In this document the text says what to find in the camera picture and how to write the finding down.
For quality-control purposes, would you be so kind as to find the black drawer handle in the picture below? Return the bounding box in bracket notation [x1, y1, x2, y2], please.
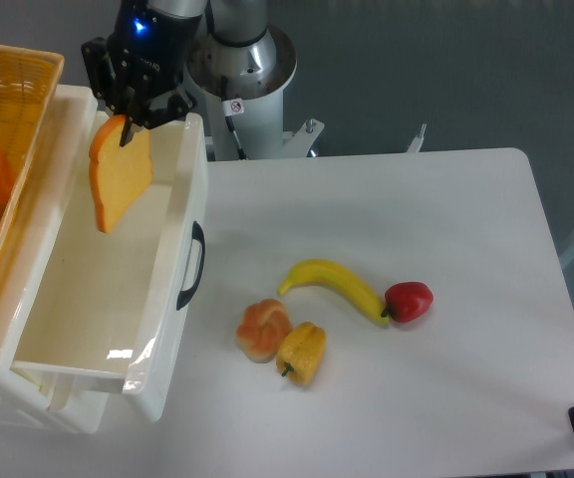
[175, 221, 206, 311]

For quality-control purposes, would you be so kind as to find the toy bread slice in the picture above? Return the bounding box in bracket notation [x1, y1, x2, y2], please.
[89, 115, 153, 233]

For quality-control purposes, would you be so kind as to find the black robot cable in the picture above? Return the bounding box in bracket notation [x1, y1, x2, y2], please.
[220, 74, 248, 161]

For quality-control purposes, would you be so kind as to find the open upper white drawer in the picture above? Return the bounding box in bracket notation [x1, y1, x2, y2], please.
[13, 114, 207, 421]

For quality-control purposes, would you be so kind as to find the toy knotted bread roll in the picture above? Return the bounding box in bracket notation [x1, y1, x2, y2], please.
[235, 299, 292, 363]

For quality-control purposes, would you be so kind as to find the red toy bell pepper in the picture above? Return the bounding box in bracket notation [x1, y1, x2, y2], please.
[381, 281, 433, 324]

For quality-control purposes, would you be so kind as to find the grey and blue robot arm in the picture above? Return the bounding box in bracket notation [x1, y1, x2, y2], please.
[81, 1, 296, 144]

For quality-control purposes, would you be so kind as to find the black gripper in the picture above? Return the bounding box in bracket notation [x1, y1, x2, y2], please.
[81, 1, 202, 147]

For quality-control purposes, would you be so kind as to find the yellow woven basket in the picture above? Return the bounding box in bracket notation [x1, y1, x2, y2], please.
[0, 41, 66, 350]

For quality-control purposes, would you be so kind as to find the yellow toy banana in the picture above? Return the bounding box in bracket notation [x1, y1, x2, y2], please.
[277, 258, 390, 328]

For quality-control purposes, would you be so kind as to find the white drawer cabinet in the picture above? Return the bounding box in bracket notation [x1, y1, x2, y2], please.
[0, 85, 108, 433]

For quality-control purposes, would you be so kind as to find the yellow toy bell pepper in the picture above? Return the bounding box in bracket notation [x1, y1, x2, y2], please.
[276, 322, 327, 387]

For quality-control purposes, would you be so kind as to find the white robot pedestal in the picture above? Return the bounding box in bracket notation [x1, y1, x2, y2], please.
[201, 85, 325, 161]

